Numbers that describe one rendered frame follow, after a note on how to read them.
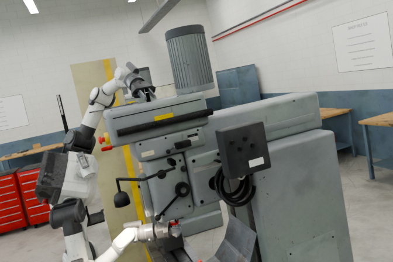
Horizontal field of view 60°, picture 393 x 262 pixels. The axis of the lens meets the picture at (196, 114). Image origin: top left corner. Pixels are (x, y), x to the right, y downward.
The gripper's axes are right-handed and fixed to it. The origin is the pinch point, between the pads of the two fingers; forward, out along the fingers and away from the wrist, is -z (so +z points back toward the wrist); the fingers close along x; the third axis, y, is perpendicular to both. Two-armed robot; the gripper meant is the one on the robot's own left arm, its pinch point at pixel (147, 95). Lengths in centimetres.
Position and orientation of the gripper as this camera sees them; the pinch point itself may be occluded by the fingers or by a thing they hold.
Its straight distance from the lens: 168.6
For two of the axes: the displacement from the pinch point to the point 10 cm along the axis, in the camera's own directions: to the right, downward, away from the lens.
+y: 1.0, -8.5, -5.2
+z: -5.5, -4.8, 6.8
